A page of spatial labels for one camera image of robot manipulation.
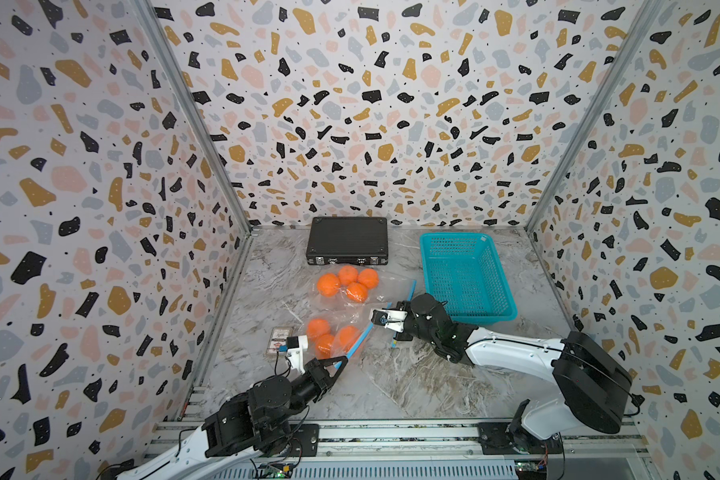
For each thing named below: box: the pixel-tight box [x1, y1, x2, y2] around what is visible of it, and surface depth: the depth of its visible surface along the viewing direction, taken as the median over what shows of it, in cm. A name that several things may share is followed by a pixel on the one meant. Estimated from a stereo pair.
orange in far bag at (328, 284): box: [317, 272, 341, 298], surface depth 99 cm
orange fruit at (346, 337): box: [336, 325, 360, 352], surface depth 80 cm
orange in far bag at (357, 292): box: [346, 282, 369, 303], surface depth 97 cm
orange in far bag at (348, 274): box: [338, 265, 358, 286], surface depth 104 cm
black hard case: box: [306, 216, 389, 266], surface depth 116 cm
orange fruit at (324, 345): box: [316, 333, 335, 360], surface depth 81 cm
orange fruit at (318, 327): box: [307, 318, 330, 338], surface depth 87 cm
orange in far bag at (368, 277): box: [358, 268, 379, 290], surface depth 105 cm
